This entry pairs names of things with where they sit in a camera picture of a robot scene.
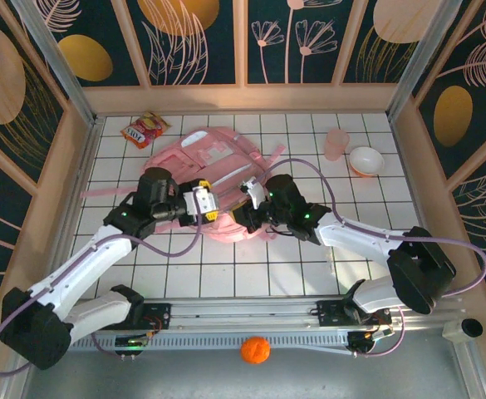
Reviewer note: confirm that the pink backpack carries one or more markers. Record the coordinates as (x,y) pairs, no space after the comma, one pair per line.
(192,162)

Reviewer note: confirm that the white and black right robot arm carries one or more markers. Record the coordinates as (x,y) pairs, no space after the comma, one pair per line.
(350,241)

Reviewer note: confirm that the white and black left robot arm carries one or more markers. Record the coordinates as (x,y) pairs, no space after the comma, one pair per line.
(97,316)

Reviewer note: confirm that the red snack bag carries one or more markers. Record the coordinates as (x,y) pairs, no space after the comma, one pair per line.
(145,129)

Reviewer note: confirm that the pink plastic cup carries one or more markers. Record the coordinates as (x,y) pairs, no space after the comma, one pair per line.
(336,143)

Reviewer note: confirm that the orange and white bowl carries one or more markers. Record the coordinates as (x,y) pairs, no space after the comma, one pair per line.
(365,160)

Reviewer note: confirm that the orange ball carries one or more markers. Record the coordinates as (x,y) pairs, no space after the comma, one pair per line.
(256,350)

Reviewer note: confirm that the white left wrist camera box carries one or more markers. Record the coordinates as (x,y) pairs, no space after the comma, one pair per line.
(199,199)

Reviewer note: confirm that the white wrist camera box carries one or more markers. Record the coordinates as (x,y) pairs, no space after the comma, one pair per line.
(254,192)
(199,199)

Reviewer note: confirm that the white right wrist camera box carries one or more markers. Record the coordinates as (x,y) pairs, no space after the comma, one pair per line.
(254,192)

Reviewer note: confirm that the aluminium side rail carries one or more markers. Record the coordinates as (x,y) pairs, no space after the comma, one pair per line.
(85,166)

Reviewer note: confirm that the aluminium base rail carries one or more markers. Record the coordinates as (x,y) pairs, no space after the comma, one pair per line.
(242,309)

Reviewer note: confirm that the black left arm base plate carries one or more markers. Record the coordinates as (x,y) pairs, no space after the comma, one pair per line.
(159,316)

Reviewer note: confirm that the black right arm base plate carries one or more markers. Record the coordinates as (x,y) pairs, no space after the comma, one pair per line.
(330,313)

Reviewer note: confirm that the aluminium frame post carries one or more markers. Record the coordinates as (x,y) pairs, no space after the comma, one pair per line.
(425,54)
(55,58)

